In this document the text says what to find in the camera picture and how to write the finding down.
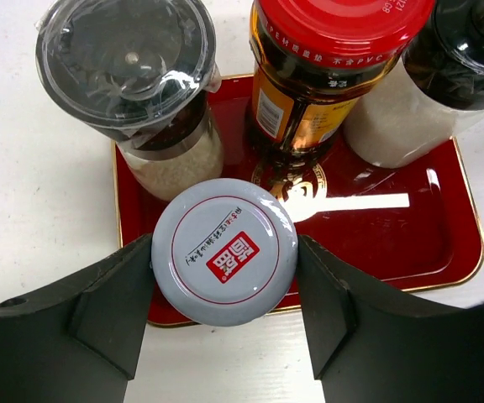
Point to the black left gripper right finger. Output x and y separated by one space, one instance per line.
371 342

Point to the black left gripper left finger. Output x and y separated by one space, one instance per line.
79 338

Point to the white lid jar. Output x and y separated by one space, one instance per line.
224 252

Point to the clear lid pepper grinder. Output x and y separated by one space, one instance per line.
140 73

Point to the red lid sauce jar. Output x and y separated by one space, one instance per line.
314 60

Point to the black cap white spice bottle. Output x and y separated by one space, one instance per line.
435 92

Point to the red rectangular tray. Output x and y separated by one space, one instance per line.
416 228

